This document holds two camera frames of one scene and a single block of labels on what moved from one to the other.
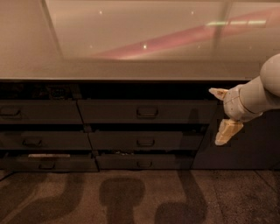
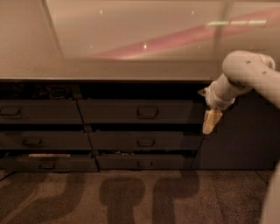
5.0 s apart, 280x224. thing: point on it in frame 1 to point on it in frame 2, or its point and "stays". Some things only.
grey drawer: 45,140 stays
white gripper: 234,103 to 213,99
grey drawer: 49,164 stays
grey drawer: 148,111 stays
